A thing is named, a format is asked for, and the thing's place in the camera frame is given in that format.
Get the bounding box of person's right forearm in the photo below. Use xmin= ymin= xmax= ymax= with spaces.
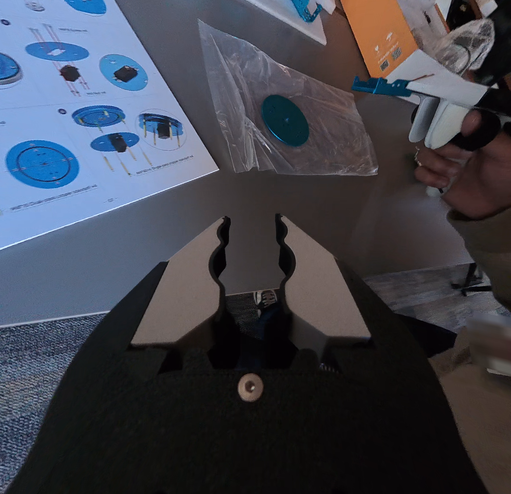
xmin=447 ymin=204 xmax=511 ymax=315

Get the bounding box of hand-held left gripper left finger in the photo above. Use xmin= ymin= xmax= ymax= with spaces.
xmin=130 ymin=216 xmax=240 ymax=369

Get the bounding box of orange and white box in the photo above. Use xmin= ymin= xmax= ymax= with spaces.
xmin=335 ymin=0 xmax=498 ymax=79

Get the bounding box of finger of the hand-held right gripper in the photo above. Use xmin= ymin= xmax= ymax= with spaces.
xmin=385 ymin=49 xmax=490 ymax=107

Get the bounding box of assembly guide booklet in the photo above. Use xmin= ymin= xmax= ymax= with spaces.
xmin=0 ymin=0 xmax=220 ymax=250

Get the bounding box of blue side bracket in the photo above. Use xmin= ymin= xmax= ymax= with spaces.
xmin=351 ymin=76 xmax=413 ymax=98

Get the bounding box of blue perforated round metal plate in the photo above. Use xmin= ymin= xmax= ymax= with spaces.
xmin=261 ymin=95 xmax=310 ymax=146

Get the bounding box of person's right hand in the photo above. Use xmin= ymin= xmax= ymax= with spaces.
xmin=415 ymin=121 xmax=511 ymax=219

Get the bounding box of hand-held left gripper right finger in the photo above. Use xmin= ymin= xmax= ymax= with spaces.
xmin=265 ymin=213 xmax=373 ymax=370

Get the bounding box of person's shoe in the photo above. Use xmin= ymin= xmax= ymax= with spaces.
xmin=253 ymin=289 xmax=280 ymax=309

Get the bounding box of grey desk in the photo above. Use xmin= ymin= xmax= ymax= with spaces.
xmin=0 ymin=0 xmax=485 ymax=329

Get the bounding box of clear plastic bag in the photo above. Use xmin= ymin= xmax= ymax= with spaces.
xmin=198 ymin=19 xmax=379 ymax=176

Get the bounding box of white foam sheet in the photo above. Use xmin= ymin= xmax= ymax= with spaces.
xmin=217 ymin=0 xmax=339 ymax=45

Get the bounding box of small dark blue bracket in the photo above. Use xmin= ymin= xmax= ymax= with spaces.
xmin=289 ymin=0 xmax=324 ymax=23

